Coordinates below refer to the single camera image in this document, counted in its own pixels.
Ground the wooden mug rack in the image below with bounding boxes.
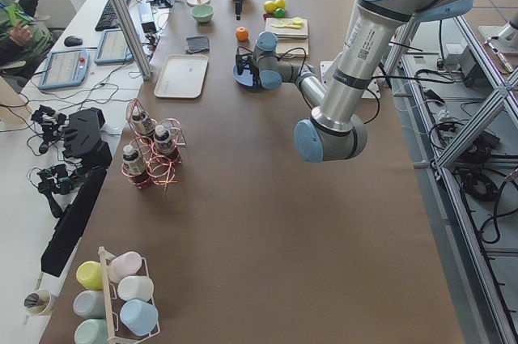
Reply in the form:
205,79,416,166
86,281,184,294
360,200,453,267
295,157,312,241
98,246,161,344

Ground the yellow lemon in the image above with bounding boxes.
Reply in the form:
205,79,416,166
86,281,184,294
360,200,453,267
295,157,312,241
263,1,278,14
274,0,287,9

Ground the pink mug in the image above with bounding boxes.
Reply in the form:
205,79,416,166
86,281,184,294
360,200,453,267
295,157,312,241
108,251,142,283

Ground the cream rabbit tray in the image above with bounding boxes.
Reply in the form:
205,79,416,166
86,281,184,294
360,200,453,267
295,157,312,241
154,54,208,99

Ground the blue mug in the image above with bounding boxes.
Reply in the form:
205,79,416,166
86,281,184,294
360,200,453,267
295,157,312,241
119,299,159,336

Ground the white mug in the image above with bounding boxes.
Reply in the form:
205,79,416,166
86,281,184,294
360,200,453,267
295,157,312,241
117,275,155,302

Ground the blue teach pendant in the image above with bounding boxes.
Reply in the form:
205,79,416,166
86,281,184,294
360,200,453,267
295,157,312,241
94,29,134,66
38,49,90,91

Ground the green bowl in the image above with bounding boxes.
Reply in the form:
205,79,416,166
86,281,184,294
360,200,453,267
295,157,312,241
191,4,214,23

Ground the grey folded cloth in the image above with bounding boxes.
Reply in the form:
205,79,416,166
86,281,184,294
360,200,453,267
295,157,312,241
186,36,210,53

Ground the black keyboard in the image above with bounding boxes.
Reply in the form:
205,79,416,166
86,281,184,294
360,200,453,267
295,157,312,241
95,1,120,32

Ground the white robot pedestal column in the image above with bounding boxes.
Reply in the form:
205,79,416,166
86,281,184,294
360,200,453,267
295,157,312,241
319,61,381,99

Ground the orange mandarin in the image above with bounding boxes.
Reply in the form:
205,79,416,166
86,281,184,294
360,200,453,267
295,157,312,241
235,27,249,42

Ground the black computer mouse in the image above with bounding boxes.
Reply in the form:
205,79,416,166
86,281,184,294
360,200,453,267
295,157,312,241
64,36,83,47

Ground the blue plate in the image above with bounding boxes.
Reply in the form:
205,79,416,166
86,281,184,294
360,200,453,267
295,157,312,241
232,66,261,89

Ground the yellow mug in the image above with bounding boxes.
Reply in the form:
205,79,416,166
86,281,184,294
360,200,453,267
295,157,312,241
76,261,103,291

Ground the copper wire bottle rack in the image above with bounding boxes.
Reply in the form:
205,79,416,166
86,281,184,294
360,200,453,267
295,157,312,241
121,99,186,190

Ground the wooden cutting board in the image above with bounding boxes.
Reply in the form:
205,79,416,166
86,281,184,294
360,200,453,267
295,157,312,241
265,18,309,57

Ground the tea bottle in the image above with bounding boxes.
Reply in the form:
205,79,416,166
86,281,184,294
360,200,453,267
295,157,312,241
154,125,175,156
131,109,155,136
122,144,149,187

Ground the green lime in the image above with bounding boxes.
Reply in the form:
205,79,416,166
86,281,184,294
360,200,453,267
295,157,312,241
273,8,286,18

